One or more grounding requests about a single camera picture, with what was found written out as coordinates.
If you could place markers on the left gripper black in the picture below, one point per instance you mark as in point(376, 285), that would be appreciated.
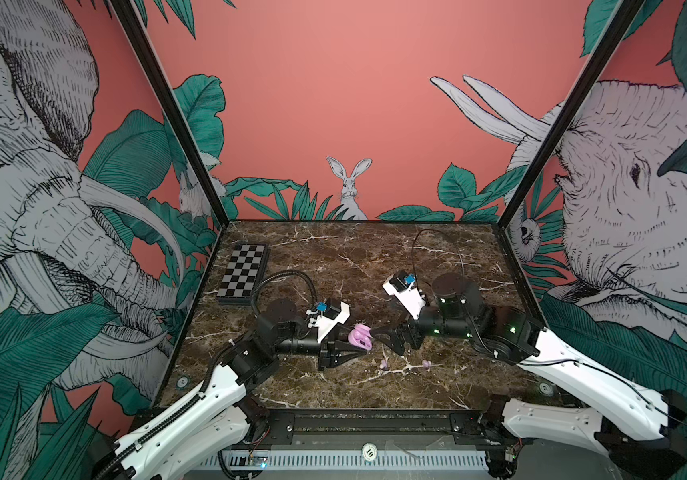
point(331, 356)

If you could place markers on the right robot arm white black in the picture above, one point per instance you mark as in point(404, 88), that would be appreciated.
point(639, 429)

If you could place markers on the white slotted cable duct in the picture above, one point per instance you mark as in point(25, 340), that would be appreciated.
point(349, 460)

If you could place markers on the black frame post right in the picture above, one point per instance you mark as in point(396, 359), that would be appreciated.
point(619, 22)

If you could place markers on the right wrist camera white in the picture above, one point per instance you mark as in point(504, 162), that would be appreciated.
point(403, 286)

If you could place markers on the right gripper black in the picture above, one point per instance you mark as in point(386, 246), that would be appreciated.
point(409, 325)

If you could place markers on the black front rail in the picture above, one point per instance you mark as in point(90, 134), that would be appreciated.
point(391, 426)

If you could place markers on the black frame post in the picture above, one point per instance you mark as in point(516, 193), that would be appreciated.
point(619, 22)
point(129, 18)

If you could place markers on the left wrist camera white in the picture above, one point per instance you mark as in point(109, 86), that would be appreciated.
point(325, 316)

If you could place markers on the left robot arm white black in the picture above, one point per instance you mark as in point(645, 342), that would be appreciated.
point(219, 412)

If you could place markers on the black frame post left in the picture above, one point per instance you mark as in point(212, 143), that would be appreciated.
point(129, 18)

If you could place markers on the purple earbud charging case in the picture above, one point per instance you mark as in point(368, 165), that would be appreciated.
point(360, 337)

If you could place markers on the black white checkerboard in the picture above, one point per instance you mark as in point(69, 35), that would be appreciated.
point(245, 269)

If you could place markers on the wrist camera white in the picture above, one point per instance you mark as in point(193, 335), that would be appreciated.
point(403, 286)
point(325, 316)

